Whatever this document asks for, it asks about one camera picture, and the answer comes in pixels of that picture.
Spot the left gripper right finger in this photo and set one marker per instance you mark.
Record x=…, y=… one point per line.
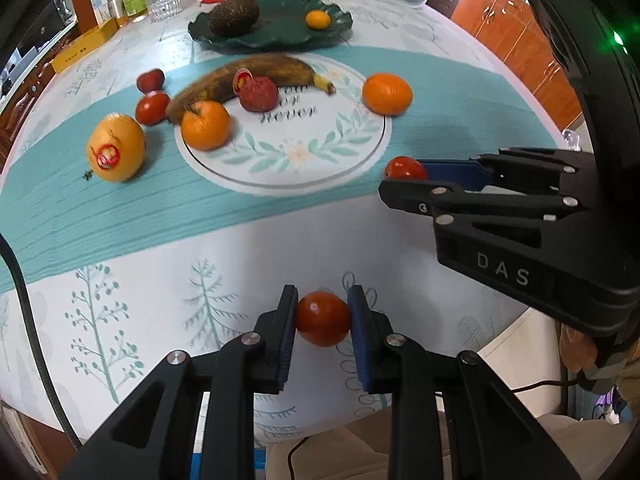
x=452, y=416

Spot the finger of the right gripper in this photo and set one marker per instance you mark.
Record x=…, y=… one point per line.
x=518, y=218
x=522, y=170

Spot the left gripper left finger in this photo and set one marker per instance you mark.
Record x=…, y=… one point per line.
x=151, y=434

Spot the large orange tangerine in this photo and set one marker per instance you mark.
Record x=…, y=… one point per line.
x=386, y=94

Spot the small red cherry tomato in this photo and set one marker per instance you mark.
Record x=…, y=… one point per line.
x=322, y=319

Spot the dark red round lychee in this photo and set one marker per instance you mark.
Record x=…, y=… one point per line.
x=256, y=94

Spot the yellow-orange fruit with sticker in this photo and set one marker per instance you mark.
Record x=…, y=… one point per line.
x=116, y=148

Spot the orange tangerine with stem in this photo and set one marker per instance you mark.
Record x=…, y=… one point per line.
x=205, y=126

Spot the wooden side cabinet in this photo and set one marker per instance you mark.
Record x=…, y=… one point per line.
x=509, y=30

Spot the small yellow kumquat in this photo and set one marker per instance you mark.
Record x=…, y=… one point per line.
x=318, y=20

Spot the printed teal white tablecloth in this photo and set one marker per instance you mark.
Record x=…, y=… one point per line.
x=190, y=251

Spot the dark green scalloped plate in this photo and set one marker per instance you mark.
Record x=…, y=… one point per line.
x=280, y=25

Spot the overripe brown banana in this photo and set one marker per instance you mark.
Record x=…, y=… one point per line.
x=228, y=81

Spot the dark brown avocado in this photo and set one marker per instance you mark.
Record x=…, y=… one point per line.
x=233, y=18

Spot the yellow flat box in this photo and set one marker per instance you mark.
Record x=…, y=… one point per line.
x=84, y=45

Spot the clear drinking glass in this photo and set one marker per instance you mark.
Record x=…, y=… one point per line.
x=159, y=10

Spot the white blue small carton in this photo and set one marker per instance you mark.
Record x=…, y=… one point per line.
x=102, y=11

